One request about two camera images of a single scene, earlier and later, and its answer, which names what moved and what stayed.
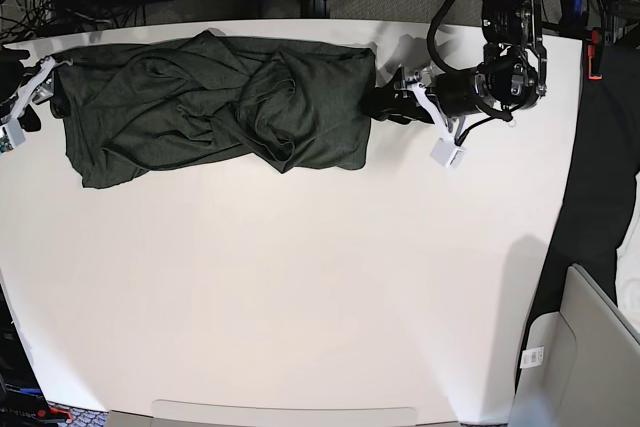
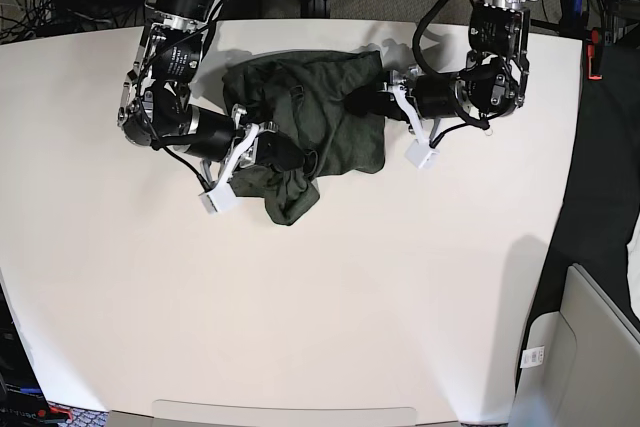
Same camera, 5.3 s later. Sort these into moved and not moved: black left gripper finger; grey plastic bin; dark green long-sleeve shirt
Moved: dark green long-sleeve shirt; black left gripper finger
Not moved: grey plastic bin
